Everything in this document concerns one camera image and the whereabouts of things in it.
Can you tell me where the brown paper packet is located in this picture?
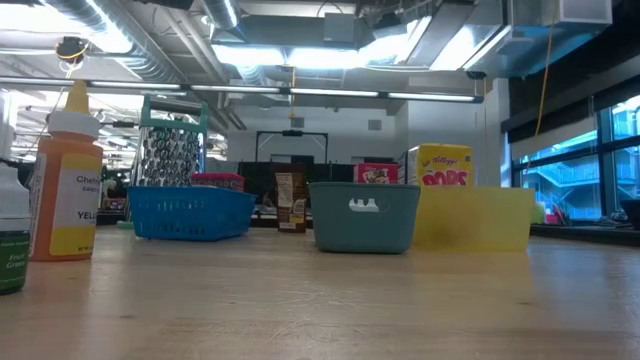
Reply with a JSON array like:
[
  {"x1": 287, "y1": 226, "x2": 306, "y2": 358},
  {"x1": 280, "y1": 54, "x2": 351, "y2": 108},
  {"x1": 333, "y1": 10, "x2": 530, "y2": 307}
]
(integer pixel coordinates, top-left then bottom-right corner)
[{"x1": 273, "y1": 172, "x2": 309, "y2": 234}]

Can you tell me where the red Froot Loops box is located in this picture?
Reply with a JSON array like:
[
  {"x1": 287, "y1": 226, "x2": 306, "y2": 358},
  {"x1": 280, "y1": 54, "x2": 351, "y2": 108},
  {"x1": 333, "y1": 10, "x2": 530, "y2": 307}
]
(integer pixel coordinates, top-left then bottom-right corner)
[{"x1": 353, "y1": 162, "x2": 400, "y2": 185}]

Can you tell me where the grey-teal plastic basket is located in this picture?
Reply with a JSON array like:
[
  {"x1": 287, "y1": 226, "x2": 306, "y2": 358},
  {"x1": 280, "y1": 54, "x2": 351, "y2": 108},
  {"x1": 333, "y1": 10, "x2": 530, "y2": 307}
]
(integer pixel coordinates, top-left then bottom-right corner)
[{"x1": 308, "y1": 181, "x2": 422, "y2": 255}]

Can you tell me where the red spice jar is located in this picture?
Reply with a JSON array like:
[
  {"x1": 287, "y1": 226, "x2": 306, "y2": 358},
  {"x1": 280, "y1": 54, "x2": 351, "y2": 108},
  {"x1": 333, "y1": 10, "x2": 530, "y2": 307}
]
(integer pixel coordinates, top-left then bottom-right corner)
[{"x1": 190, "y1": 172, "x2": 246, "y2": 193}]

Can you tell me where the yellow Corn Pops box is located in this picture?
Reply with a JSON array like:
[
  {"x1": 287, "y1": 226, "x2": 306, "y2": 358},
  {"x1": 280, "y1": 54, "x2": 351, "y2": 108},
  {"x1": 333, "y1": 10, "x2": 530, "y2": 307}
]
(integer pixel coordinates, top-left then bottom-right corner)
[{"x1": 407, "y1": 143, "x2": 474, "y2": 189}]

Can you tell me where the orange yellow-capped squeeze bottle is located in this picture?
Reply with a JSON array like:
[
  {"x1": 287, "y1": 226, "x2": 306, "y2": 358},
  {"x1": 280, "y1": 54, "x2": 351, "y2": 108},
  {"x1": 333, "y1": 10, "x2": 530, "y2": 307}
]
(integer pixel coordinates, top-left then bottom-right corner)
[{"x1": 28, "y1": 79, "x2": 105, "y2": 263}]

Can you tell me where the green food colouring dropper bottle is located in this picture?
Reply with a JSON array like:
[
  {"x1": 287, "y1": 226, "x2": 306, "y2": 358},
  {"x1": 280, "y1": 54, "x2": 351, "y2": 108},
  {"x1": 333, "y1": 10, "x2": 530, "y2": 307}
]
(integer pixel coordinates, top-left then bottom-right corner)
[{"x1": 0, "y1": 160, "x2": 32, "y2": 296}]

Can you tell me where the black cabinet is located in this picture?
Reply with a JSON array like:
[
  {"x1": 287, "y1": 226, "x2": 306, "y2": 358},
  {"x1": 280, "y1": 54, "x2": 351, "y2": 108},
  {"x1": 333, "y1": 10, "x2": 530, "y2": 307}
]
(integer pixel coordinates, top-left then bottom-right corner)
[{"x1": 235, "y1": 160, "x2": 357, "y2": 184}]

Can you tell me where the rig light bar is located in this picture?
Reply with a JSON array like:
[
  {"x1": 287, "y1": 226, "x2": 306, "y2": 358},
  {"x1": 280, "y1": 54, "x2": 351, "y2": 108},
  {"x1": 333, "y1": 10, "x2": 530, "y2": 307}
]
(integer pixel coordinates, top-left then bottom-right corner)
[{"x1": 0, "y1": 70, "x2": 487, "y2": 104}]

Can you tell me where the blue plastic basket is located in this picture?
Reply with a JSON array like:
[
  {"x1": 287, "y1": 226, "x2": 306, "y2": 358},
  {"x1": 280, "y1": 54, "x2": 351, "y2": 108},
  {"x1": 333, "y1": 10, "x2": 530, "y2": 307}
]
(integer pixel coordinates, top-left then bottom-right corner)
[{"x1": 126, "y1": 185, "x2": 258, "y2": 243}]

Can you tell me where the teal-framed metal box grater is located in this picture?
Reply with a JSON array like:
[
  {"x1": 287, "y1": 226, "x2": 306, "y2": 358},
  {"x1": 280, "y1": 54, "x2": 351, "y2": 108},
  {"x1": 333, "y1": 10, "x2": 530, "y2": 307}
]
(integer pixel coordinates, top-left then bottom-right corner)
[{"x1": 130, "y1": 94, "x2": 209, "y2": 187}]

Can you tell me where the yellow plastic basket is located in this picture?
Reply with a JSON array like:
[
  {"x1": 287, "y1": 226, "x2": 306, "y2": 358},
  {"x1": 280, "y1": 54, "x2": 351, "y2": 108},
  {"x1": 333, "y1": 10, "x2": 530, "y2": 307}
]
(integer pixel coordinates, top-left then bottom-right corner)
[{"x1": 412, "y1": 185, "x2": 536, "y2": 253}]

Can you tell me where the black frame stand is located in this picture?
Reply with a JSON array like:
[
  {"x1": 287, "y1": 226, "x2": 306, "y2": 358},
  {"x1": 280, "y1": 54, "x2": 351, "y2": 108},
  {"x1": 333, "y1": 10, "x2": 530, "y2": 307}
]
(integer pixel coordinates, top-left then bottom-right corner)
[{"x1": 254, "y1": 129, "x2": 330, "y2": 164}]

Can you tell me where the yellow hanging cord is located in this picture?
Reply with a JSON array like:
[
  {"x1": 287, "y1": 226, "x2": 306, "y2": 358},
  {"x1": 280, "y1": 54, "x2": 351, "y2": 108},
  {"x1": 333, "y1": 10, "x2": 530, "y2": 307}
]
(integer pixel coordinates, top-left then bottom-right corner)
[{"x1": 533, "y1": 0, "x2": 559, "y2": 142}]

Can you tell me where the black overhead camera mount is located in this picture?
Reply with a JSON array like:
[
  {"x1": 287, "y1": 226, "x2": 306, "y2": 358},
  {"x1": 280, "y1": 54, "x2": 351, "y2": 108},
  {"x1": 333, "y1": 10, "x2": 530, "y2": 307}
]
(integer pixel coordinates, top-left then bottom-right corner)
[{"x1": 54, "y1": 35, "x2": 91, "y2": 64}]

